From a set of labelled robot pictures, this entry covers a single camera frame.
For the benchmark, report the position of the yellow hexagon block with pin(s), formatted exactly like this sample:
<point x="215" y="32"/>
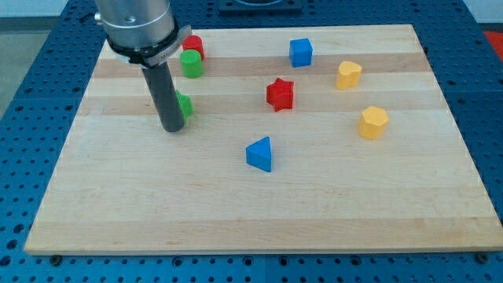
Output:
<point x="373" y="122"/>

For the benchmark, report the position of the yellow heart block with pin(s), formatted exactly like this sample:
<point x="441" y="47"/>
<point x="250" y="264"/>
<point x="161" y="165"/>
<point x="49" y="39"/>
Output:
<point x="348" y="75"/>

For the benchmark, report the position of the red cylinder block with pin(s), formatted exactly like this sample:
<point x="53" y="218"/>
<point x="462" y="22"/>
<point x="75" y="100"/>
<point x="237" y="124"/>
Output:
<point x="194" y="42"/>

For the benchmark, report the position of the blue cube block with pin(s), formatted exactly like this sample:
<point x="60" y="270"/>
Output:
<point x="300" y="52"/>

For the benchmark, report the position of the green cylinder block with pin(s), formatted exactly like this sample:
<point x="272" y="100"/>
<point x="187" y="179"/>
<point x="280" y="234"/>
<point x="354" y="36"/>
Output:
<point x="191" y="63"/>

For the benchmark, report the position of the green star block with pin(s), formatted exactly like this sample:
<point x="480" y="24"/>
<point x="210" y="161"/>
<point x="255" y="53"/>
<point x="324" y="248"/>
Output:
<point x="185" y="104"/>

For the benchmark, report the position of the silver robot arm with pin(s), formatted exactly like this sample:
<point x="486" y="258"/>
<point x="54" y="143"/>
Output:
<point x="143" y="32"/>

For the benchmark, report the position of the wooden board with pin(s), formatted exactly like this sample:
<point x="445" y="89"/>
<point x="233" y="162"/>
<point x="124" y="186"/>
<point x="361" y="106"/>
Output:
<point x="122" y="185"/>

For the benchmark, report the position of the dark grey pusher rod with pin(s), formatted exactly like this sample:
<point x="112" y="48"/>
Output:
<point x="163" y="93"/>

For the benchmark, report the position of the red star block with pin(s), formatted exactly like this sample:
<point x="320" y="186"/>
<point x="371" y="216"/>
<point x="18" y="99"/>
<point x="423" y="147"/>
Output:
<point x="280" y="94"/>

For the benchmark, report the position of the blue triangle block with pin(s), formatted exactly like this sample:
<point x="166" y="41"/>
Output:
<point x="259" y="154"/>

